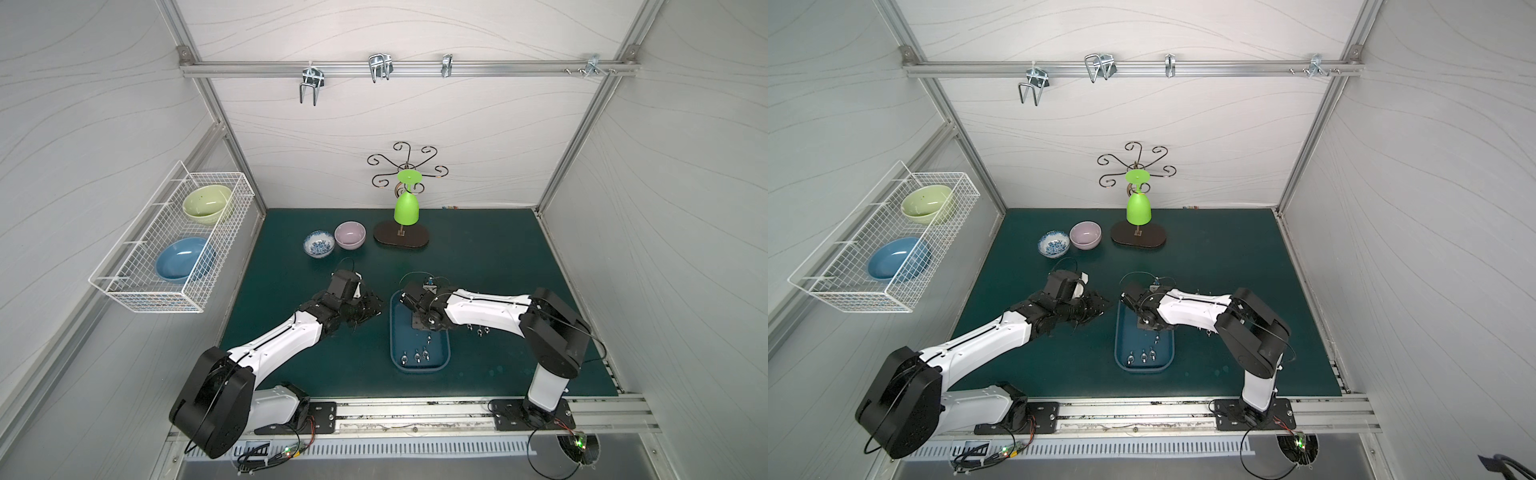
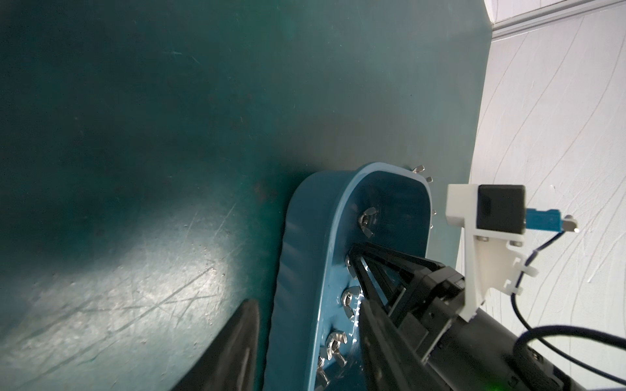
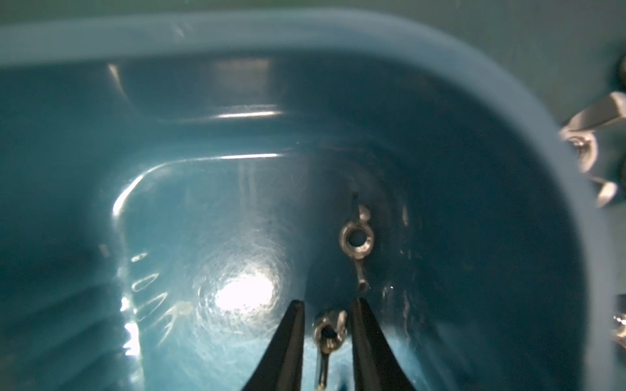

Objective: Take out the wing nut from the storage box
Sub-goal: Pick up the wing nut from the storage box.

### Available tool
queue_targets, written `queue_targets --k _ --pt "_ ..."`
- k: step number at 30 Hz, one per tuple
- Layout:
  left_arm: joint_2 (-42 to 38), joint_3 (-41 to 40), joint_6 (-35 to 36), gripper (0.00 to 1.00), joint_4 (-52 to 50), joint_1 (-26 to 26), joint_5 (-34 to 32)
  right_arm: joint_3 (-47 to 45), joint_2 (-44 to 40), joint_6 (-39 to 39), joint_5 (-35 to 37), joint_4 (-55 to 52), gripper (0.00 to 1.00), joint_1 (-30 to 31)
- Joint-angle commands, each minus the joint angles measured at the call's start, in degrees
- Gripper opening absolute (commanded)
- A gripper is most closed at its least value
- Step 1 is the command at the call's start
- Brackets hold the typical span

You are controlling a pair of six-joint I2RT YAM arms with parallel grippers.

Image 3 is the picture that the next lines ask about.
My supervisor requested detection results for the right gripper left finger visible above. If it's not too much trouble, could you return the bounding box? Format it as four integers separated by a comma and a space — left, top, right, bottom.
243, 300, 305, 391

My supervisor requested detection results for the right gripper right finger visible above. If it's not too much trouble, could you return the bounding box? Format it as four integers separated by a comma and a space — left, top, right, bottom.
348, 297, 415, 391

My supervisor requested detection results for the silver wing nut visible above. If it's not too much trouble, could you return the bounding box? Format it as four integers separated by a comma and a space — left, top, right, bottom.
313, 310, 348, 390
559, 91, 625, 208
339, 204, 375, 293
612, 312, 626, 349

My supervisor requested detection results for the teal plastic storage box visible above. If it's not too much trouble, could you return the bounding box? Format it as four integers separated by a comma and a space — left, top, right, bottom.
0, 7, 617, 391

